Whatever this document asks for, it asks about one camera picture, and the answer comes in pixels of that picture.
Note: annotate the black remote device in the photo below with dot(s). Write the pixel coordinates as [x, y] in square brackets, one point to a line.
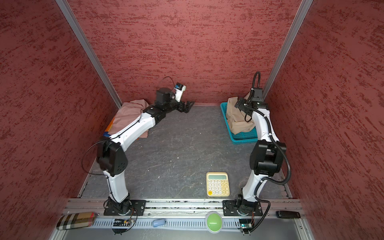
[288, 215]

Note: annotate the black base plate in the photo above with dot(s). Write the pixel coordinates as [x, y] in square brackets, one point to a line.
[139, 207]
[229, 207]

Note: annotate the left small circuit board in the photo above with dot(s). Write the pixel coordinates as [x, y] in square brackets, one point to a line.
[121, 226]

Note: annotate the small blue grey eraser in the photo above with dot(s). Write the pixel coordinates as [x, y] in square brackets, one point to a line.
[159, 222]

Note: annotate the aluminium front rail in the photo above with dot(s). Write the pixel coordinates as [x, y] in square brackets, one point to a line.
[186, 221]

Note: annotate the small circuit board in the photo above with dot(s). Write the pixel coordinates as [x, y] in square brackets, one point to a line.
[245, 226]
[121, 226]

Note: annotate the green round push button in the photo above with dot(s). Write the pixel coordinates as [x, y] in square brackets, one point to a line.
[214, 222]

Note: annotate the beige shorts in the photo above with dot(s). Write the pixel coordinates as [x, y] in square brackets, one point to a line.
[237, 120]

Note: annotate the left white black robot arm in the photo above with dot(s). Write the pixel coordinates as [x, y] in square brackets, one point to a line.
[113, 161]

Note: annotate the plaid glasses case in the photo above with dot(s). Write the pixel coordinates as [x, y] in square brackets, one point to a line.
[76, 221]

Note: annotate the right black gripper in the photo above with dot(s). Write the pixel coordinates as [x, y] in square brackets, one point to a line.
[243, 101]

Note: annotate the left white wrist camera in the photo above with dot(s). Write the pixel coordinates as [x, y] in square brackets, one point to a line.
[167, 96]

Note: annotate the left aluminium corner post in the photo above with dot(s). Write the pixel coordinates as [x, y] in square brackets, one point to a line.
[80, 35]

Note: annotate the cream yellow calculator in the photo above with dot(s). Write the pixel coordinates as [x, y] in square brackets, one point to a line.
[217, 184]

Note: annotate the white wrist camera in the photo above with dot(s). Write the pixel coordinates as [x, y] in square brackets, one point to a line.
[256, 95]
[167, 96]

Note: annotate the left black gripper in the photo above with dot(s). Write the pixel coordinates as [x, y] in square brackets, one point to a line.
[187, 107]

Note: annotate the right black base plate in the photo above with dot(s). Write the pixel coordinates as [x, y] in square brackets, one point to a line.
[229, 207]

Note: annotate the rainbow striped shorts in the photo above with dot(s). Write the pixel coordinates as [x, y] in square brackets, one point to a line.
[106, 132]

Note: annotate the pink shorts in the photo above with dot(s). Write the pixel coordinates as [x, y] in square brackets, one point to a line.
[127, 114]

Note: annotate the aluminium corner post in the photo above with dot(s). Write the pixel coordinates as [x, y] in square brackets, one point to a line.
[80, 35]
[290, 37]

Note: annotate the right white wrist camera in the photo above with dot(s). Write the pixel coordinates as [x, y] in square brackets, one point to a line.
[256, 95]

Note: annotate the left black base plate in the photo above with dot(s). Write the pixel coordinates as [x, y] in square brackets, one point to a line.
[139, 207]

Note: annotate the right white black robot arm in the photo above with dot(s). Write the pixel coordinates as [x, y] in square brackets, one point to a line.
[266, 158]

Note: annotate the right small circuit board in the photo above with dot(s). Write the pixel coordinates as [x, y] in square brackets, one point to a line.
[245, 226]

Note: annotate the teal plastic basket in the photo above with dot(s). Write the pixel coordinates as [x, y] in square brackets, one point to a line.
[242, 137]

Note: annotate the right aluminium corner post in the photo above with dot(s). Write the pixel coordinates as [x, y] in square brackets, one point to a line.
[290, 37]

